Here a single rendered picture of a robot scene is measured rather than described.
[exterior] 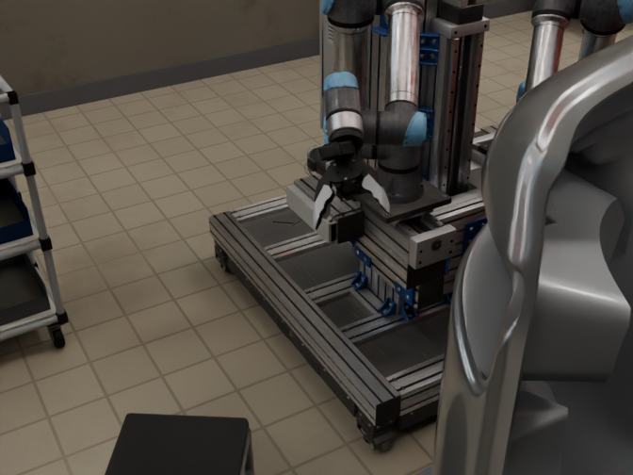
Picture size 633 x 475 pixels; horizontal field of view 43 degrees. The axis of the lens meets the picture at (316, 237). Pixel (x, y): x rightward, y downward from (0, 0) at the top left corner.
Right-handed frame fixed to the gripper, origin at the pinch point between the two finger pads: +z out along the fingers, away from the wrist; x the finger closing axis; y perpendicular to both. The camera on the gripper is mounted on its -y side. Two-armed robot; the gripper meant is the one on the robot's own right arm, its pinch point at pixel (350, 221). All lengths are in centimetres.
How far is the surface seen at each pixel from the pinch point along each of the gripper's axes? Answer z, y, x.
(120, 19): -262, 184, 178
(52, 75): -233, 181, 220
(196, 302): -51, 136, 103
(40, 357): -26, 102, 149
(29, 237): -57, 69, 132
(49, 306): -42, 95, 141
